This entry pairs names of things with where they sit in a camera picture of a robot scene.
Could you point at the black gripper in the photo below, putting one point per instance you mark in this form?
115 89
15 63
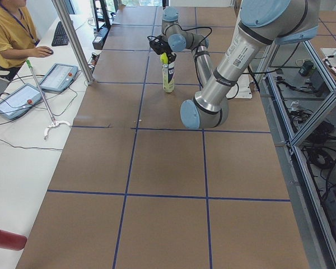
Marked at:
171 56

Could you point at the yellow tennis ball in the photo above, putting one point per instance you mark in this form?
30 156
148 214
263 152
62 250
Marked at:
164 58

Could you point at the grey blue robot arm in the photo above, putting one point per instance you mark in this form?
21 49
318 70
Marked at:
261 23

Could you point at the clear tennis ball can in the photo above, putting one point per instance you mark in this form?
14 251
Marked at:
168 71

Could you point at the black keyboard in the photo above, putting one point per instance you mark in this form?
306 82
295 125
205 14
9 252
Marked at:
60 37

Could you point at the far teach pendant tablet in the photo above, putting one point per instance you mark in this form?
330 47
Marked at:
59 78

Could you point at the teach pendant tablet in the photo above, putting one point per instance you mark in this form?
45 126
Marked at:
59 78
19 102

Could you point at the reacher grabber stick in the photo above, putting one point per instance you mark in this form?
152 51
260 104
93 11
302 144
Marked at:
54 123

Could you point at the near teach pendant tablet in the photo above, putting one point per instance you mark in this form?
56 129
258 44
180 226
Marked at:
19 102

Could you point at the person in yellow shirt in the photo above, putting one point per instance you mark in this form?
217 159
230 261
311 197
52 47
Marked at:
18 37

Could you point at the red cylinder bottle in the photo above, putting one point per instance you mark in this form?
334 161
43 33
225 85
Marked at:
12 241

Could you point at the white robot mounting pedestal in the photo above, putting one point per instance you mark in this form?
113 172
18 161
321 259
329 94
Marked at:
244 88

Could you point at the aluminium frame post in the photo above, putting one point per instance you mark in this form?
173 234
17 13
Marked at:
73 39

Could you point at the aluminium side frame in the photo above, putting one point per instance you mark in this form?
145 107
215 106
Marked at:
302 83

